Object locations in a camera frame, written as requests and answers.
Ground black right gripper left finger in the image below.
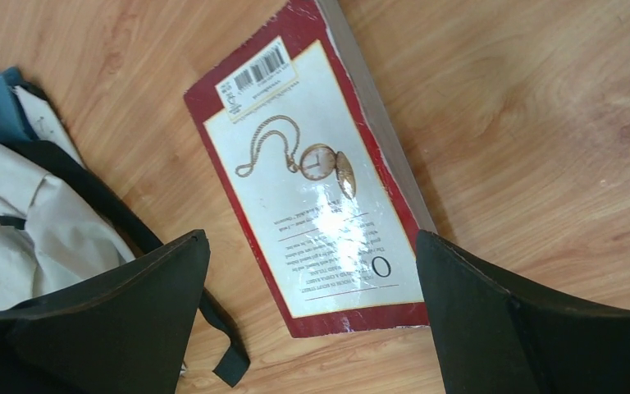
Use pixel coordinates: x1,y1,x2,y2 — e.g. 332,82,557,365
0,230,210,393

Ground beige canvas backpack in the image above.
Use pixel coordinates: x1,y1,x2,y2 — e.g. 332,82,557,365
0,86,250,386

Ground red and white book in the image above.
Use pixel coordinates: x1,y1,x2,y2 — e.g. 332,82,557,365
184,1,436,338

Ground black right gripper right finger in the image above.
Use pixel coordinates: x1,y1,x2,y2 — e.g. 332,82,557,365
416,231,630,393

